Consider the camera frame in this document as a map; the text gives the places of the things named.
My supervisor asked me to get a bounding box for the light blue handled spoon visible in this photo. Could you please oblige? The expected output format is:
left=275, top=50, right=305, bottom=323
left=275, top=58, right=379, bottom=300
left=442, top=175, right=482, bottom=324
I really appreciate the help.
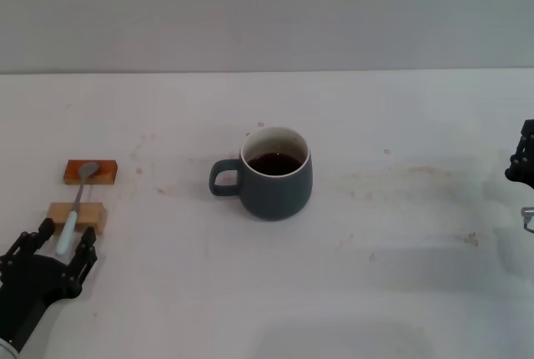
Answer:
left=56, top=161, right=101, bottom=255

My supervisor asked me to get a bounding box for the reddish brown wooden block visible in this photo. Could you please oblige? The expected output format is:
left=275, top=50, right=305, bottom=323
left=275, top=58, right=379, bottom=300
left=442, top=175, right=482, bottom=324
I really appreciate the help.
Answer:
left=62, top=159, right=119, bottom=186

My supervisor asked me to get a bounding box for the light tan wooden block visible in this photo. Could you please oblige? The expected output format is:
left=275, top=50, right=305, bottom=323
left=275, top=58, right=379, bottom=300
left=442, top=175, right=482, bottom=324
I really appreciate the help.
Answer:
left=45, top=201, right=108, bottom=235

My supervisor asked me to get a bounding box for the dark grey ceramic mug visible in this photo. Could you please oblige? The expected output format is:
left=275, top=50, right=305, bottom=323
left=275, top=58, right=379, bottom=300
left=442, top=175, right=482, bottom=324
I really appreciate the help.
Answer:
left=209, top=125, right=314, bottom=222

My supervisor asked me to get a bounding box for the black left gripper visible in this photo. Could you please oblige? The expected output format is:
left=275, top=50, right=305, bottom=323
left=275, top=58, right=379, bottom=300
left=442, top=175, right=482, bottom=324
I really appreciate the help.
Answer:
left=0, top=216, right=100, bottom=348

